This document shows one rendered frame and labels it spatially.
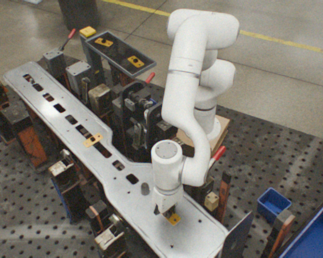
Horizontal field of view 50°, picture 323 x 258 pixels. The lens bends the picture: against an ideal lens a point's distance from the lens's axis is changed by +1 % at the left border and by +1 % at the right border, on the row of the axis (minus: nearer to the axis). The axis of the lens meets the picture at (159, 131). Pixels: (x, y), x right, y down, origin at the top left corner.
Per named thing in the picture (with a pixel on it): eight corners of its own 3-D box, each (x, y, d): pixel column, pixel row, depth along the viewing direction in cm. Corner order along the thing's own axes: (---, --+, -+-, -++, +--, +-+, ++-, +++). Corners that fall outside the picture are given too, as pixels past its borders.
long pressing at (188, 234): (-6, 78, 175) (-7, 76, 174) (35, 59, 185) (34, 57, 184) (185, 287, 102) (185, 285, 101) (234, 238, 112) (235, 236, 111)
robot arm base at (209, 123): (192, 109, 182) (194, 83, 168) (226, 121, 175) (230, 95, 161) (176, 133, 172) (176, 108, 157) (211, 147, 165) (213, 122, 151)
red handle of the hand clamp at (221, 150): (191, 178, 119) (218, 142, 118) (193, 179, 121) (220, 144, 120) (199, 185, 117) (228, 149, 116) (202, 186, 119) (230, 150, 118)
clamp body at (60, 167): (63, 214, 153) (40, 167, 128) (86, 197, 158) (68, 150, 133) (74, 228, 148) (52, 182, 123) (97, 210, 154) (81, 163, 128)
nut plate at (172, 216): (156, 209, 119) (156, 207, 118) (164, 203, 120) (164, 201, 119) (173, 226, 114) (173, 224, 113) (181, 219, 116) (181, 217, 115)
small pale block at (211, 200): (199, 245, 141) (204, 196, 114) (205, 239, 142) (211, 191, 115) (206, 251, 139) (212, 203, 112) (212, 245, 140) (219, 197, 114)
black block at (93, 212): (92, 247, 142) (77, 211, 121) (113, 230, 147) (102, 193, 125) (103, 261, 138) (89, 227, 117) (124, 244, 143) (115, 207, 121)
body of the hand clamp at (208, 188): (188, 226, 147) (190, 178, 121) (199, 216, 149) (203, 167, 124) (198, 236, 143) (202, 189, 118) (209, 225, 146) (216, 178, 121)
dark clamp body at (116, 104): (116, 156, 174) (104, 101, 146) (135, 143, 180) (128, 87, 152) (128, 169, 169) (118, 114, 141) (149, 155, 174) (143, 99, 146)
